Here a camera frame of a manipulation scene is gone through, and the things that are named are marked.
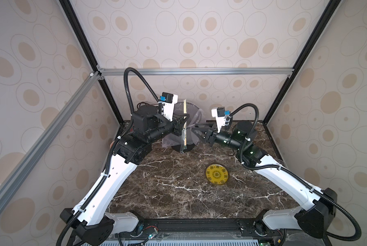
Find disposable chopsticks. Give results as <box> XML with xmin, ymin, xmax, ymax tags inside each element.
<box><xmin>181</xmin><ymin>99</ymin><xmax>188</xmax><ymax>152</ymax></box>

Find clear plastic chopstick wrapper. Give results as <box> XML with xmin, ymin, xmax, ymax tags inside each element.
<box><xmin>180</xmin><ymin>99</ymin><xmax>189</xmax><ymax>153</ymax></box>

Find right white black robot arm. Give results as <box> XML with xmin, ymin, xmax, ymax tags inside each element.
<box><xmin>191</xmin><ymin>121</ymin><xmax>336</xmax><ymax>239</ymax></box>

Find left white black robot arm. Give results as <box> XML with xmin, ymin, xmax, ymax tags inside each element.
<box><xmin>56</xmin><ymin>105</ymin><xmax>189</xmax><ymax>246</ymax></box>

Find black mesh trash bin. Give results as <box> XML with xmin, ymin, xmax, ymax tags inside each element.
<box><xmin>170</xmin><ymin>102</ymin><xmax>203</xmax><ymax>153</ymax></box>

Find yellow round plate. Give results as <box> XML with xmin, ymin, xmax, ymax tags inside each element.
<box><xmin>205</xmin><ymin>164</ymin><xmax>229</xmax><ymax>185</ymax></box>

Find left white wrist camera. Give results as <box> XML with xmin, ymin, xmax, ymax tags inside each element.
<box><xmin>159</xmin><ymin>92</ymin><xmax>178</xmax><ymax>122</ymax></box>

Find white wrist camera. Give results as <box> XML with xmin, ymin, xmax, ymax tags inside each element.
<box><xmin>159</xmin><ymin>92</ymin><xmax>178</xmax><ymax>122</ymax></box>
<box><xmin>211</xmin><ymin>107</ymin><xmax>231</xmax><ymax>133</ymax></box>

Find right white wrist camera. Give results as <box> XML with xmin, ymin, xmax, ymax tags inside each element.
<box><xmin>211</xmin><ymin>107</ymin><xmax>231</xmax><ymax>133</ymax></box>

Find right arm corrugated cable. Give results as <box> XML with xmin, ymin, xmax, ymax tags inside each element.
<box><xmin>229</xmin><ymin>103</ymin><xmax>362</xmax><ymax>242</ymax></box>

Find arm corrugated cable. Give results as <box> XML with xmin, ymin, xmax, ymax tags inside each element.
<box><xmin>229</xmin><ymin>103</ymin><xmax>362</xmax><ymax>242</ymax></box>
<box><xmin>55</xmin><ymin>67</ymin><xmax>160</xmax><ymax>246</ymax></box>

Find back aluminium frame bar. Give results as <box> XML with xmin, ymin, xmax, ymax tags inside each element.
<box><xmin>97</xmin><ymin>67</ymin><xmax>295</xmax><ymax>77</ymax></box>

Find aluminium frame bar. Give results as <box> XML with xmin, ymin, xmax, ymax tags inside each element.
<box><xmin>0</xmin><ymin>71</ymin><xmax>100</xmax><ymax>215</ymax></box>
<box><xmin>97</xmin><ymin>67</ymin><xmax>295</xmax><ymax>77</ymax></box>

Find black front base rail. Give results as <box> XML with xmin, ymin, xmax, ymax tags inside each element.
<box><xmin>67</xmin><ymin>217</ymin><xmax>332</xmax><ymax>246</ymax></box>

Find left black corner post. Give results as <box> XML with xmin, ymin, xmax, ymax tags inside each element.
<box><xmin>58</xmin><ymin>0</ymin><xmax>124</xmax><ymax>125</ymax></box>

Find black corner post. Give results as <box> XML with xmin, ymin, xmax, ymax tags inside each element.
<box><xmin>58</xmin><ymin>0</ymin><xmax>124</xmax><ymax>125</ymax></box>
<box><xmin>263</xmin><ymin>0</ymin><xmax>342</xmax><ymax>126</ymax></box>

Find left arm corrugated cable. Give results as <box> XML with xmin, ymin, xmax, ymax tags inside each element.
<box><xmin>55</xmin><ymin>67</ymin><xmax>160</xmax><ymax>246</ymax></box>

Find right black corner post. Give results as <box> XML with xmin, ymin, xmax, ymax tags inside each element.
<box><xmin>263</xmin><ymin>0</ymin><xmax>342</xmax><ymax>126</ymax></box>

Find left aluminium frame bar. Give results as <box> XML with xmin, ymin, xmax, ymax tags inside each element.
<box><xmin>0</xmin><ymin>71</ymin><xmax>100</xmax><ymax>215</ymax></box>

